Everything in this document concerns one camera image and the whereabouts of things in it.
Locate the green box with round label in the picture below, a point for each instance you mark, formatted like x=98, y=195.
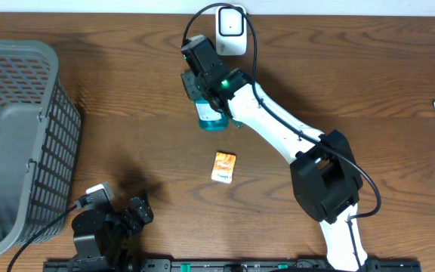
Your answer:
x=237, y=123

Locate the small orange white box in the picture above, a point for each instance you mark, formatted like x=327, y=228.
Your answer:
x=224, y=164

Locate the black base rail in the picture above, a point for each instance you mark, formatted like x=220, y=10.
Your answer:
x=165, y=265

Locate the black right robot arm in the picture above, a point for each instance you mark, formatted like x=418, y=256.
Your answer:
x=324, y=181

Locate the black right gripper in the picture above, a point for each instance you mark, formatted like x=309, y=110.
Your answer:
x=187, y=76

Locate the dark grey plastic basket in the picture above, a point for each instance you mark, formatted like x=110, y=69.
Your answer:
x=39, y=141

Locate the white barcode scanner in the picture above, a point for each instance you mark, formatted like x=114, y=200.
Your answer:
x=231, y=31

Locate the teal bottle with clear cap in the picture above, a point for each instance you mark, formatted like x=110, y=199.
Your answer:
x=209, y=119

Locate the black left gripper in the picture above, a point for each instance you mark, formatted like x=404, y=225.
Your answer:
x=136, y=223

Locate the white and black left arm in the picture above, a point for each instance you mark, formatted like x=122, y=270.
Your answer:
x=102, y=234

